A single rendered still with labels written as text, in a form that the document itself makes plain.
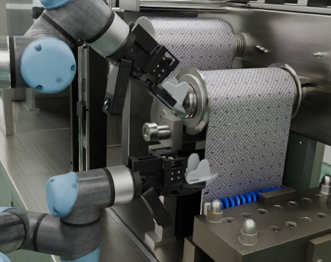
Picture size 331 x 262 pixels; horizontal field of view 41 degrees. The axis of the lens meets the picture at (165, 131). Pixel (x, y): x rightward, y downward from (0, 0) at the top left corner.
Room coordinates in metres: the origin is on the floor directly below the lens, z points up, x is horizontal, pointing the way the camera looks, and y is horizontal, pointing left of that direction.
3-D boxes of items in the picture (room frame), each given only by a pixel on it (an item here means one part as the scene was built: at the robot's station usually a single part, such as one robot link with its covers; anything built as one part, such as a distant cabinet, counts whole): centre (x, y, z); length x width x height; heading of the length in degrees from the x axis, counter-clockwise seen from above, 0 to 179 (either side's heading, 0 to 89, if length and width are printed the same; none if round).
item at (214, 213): (0.82, -0.11, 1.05); 0.04 x 0.04 x 0.04
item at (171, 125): (0.94, 0.00, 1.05); 0.06 x 0.05 x 0.31; 120
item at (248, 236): (0.74, -0.17, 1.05); 0.04 x 0.04 x 0.04
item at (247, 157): (0.94, -0.19, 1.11); 0.23 x 0.01 x 0.18; 120
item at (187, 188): (0.84, -0.05, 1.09); 0.09 x 0.05 x 0.02; 119
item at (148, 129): (0.92, 0.03, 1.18); 0.04 x 0.02 x 0.04; 30
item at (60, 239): (0.75, 0.17, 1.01); 0.11 x 0.08 x 0.11; 78
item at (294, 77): (1.06, -0.27, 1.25); 0.15 x 0.01 x 0.15; 30
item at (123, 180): (0.79, 0.09, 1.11); 0.08 x 0.05 x 0.08; 30
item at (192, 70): (0.93, -0.05, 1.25); 0.15 x 0.01 x 0.15; 30
